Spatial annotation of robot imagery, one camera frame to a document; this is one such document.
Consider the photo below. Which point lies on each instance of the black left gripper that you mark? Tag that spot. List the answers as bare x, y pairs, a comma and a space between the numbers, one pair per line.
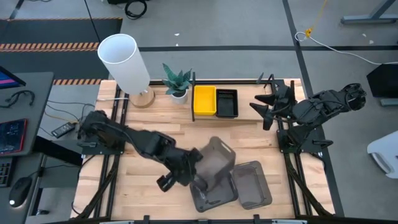
180, 169

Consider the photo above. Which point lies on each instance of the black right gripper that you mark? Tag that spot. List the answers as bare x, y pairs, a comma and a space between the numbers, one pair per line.
281, 101

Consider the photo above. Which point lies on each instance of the grey translucent plastic bin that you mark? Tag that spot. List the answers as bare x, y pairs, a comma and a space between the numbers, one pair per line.
217, 155
252, 185
217, 197

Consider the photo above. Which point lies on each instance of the black slotted plastic basket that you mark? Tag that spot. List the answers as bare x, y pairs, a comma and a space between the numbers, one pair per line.
227, 104

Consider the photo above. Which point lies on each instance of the yellow slotted plastic basket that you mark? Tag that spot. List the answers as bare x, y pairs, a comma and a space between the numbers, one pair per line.
204, 101

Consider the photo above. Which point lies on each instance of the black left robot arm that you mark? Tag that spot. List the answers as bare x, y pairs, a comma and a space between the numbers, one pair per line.
140, 143

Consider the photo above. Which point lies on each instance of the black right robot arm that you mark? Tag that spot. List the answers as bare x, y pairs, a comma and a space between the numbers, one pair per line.
323, 105

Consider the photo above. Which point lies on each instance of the white plant pot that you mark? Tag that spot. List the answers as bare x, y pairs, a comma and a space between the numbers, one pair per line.
179, 99

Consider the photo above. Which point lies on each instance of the green leafy plant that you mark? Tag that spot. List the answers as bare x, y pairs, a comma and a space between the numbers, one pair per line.
177, 81

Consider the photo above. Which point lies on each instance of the round wooden lamp base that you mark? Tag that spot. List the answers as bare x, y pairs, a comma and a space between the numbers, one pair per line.
143, 101

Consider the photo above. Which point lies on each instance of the metal lamp pole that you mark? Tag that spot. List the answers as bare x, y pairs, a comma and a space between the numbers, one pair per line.
144, 92

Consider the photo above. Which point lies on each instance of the black box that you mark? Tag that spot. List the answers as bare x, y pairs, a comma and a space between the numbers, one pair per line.
384, 81

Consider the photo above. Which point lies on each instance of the small grey block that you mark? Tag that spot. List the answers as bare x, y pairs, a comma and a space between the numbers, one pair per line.
390, 102

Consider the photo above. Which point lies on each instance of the white chair base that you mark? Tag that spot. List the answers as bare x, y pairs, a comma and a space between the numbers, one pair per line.
385, 152

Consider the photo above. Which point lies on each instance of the grey table leg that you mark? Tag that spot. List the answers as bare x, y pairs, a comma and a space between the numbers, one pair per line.
367, 18

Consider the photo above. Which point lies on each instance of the white cylindrical lamp shade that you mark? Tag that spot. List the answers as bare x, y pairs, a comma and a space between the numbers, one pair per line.
124, 62

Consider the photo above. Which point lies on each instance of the black remote control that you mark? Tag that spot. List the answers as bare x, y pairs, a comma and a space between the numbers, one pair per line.
63, 129

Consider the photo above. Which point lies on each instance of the black object on floor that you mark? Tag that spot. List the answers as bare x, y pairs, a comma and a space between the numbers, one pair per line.
116, 1

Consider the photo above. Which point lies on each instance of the black computer mouse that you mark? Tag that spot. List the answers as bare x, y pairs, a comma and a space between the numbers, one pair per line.
20, 191

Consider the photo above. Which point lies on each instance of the dark grey desk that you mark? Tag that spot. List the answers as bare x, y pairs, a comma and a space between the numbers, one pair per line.
34, 93

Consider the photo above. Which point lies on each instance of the black hazard-striped floor mat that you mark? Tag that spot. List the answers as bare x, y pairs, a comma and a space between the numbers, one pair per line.
46, 62

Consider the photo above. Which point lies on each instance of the red-edged dark tablet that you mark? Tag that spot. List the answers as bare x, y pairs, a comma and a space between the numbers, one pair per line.
11, 135

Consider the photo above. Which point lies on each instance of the black keyboard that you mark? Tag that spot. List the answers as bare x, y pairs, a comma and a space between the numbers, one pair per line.
4, 172

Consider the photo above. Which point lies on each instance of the computer monitor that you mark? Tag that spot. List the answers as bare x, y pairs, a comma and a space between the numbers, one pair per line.
7, 79

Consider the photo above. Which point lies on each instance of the black aluminium rail frame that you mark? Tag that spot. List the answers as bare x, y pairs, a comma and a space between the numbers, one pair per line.
224, 82

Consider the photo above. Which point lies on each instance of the black metal shelf frame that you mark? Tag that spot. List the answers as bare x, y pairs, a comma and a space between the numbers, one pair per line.
193, 99

